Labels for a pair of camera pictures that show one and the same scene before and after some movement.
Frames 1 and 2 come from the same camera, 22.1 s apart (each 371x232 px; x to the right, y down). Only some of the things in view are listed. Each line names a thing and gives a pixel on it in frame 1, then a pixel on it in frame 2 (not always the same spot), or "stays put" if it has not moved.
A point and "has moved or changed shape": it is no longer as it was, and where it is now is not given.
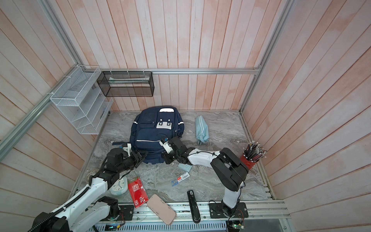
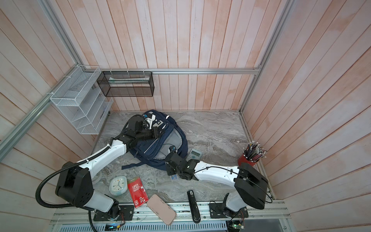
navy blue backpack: x=151 y=125 has moved or changed shape
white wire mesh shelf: x=78 y=96 stays put
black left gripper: x=138 y=159 -> x=154 y=132
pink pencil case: x=161 y=209 stays put
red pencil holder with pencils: x=251 y=154 stays put
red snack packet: x=138 y=193 stays put
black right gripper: x=166 y=156 -> x=168 y=166
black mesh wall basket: x=127 y=83 stays put
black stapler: x=194 y=208 stays put
